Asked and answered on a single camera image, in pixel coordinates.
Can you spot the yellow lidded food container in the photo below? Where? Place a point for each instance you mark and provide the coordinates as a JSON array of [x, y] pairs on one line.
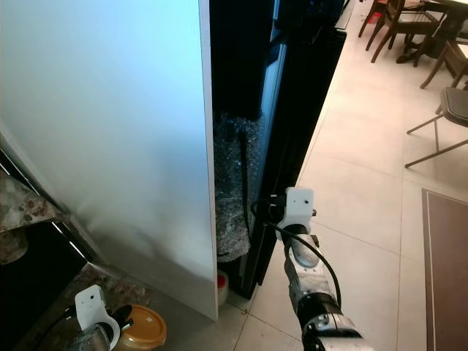
[[145, 330]]

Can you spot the refrigerator door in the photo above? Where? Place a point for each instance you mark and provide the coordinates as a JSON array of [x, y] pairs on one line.
[[292, 110]]

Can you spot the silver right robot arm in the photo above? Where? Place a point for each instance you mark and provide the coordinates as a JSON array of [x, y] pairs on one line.
[[318, 296]]

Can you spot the clear bubble wrap sheet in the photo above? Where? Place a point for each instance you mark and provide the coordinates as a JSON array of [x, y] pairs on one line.
[[232, 183]]

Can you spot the red capped white bottle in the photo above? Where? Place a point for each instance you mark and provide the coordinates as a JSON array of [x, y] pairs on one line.
[[221, 287]]

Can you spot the speckled granite countertop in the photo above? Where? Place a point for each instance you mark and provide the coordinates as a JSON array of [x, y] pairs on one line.
[[25, 212]]

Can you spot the white refrigerator body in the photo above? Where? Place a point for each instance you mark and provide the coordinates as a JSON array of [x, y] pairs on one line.
[[110, 124]]

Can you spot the brown bordered floor mat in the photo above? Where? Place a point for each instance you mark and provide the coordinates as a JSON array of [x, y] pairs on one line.
[[450, 278]]

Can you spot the grey folding chair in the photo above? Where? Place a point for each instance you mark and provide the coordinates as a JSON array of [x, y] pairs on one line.
[[455, 106]]

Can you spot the dark wooden dining chair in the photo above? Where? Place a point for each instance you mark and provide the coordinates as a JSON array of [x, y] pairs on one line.
[[452, 64], [398, 22]]

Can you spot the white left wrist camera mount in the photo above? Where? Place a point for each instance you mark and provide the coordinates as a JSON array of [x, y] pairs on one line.
[[93, 307]]

